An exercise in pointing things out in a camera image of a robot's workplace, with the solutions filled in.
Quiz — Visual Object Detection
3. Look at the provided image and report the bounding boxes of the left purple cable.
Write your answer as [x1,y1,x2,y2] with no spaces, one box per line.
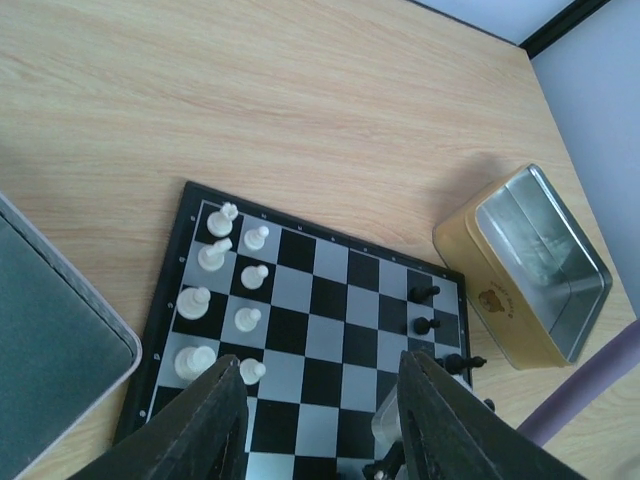
[517,319,640,451]

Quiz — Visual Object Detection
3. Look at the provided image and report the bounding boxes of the black silver chess board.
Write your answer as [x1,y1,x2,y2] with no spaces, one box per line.
[115,182,470,479]

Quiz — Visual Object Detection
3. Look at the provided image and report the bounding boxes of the white pawn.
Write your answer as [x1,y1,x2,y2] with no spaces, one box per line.
[239,358,266,386]
[243,225,270,251]
[234,307,262,333]
[241,265,269,290]

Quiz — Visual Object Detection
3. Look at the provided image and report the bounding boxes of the white bishop chess piece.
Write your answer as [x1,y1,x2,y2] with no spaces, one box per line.
[176,287,211,320]

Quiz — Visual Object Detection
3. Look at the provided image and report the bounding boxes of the silver tin lid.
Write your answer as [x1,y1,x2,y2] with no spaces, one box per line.
[1,197,142,479]

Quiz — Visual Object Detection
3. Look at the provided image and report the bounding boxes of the black bishop chess piece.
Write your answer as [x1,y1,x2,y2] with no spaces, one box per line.
[443,354,487,375]

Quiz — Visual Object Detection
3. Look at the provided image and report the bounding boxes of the white knight chess piece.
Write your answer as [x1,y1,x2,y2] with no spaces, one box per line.
[197,238,233,272]

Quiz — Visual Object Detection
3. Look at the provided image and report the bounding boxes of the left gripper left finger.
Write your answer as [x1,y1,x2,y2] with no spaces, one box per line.
[72,355,249,479]

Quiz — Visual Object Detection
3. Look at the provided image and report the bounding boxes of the white queen chess piece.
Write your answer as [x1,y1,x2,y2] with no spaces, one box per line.
[174,346,217,382]

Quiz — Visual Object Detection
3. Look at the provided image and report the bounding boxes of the black pawn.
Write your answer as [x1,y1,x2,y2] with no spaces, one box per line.
[412,317,441,335]
[408,285,441,304]

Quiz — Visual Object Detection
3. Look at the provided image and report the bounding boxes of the white rook chess piece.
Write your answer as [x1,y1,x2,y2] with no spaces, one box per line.
[206,202,238,238]

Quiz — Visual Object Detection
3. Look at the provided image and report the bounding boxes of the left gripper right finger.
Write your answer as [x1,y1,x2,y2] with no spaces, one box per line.
[397,351,582,479]

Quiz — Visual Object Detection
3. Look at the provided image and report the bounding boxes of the gold tin box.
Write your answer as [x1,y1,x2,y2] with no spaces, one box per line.
[433,164,613,370]

